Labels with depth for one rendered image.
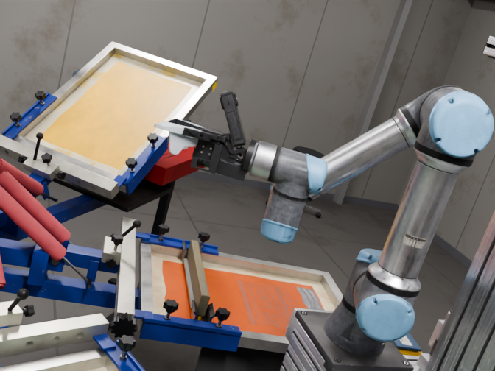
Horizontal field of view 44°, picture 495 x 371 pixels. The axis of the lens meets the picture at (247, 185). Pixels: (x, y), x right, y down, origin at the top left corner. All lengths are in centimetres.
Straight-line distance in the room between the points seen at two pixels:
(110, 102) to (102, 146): 29
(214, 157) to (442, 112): 44
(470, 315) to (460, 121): 45
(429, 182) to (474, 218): 541
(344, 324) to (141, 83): 178
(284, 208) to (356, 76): 562
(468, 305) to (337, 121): 553
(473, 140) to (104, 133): 180
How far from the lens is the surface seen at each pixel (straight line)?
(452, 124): 120
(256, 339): 194
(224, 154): 124
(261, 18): 627
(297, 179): 122
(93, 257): 205
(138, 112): 277
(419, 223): 126
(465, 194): 679
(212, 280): 227
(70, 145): 266
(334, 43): 662
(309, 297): 237
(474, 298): 143
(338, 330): 149
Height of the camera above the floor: 197
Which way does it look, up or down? 17 degrees down
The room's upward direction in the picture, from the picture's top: 17 degrees clockwise
